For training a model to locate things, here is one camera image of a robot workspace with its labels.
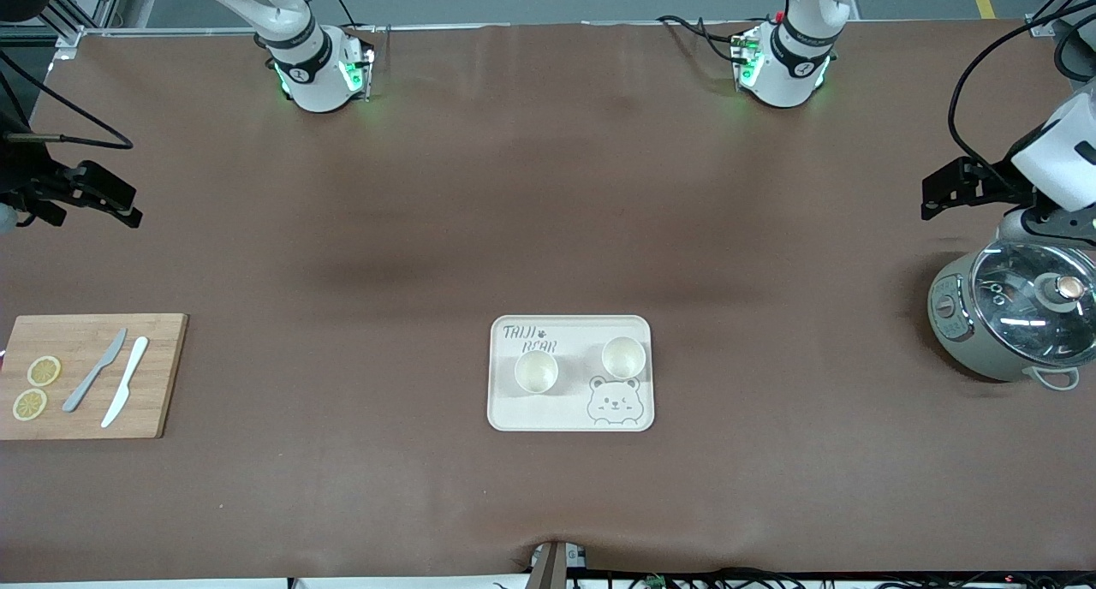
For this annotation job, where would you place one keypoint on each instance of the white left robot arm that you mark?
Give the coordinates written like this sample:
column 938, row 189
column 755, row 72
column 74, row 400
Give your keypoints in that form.
column 788, row 58

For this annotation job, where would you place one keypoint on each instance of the brown table mat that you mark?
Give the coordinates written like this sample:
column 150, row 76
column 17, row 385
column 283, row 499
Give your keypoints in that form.
column 428, row 187

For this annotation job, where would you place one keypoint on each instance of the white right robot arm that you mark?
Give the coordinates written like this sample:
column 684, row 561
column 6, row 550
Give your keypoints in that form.
column 317, row 84

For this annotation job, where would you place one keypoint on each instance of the white plastic cup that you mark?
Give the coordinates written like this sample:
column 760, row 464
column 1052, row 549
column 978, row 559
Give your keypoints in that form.
column 622, row 358
column 536, row 372

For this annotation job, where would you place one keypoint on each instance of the grey mount post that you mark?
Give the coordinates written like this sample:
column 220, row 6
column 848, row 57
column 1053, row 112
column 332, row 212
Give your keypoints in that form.
column 552, row 568

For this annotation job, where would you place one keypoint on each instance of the glass pot lid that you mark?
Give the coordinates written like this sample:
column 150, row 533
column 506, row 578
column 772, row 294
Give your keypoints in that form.
column 1010, row 315

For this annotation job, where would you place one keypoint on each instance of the bamboo cutting board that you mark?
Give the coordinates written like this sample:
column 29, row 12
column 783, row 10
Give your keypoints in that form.
column 158, row 401

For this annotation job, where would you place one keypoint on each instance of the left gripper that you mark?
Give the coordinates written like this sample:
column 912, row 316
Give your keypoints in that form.
column 1000, row 187

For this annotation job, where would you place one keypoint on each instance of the grey plastic knife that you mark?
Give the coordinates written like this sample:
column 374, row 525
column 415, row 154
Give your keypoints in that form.
column 103, row 363

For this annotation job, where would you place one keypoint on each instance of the white tray with bear print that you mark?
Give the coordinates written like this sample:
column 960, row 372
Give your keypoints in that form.
column 565, row 413

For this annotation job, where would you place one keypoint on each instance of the white plastic knife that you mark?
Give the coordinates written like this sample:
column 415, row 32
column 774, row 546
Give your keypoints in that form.
column 128, row 375

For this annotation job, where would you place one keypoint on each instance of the lemon slice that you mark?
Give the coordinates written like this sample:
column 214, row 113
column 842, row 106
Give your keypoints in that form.
column 30, row 405
column 44, row 371

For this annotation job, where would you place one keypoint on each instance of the grey-green cooking pot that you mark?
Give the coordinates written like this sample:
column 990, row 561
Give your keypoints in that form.
column 950, row 336

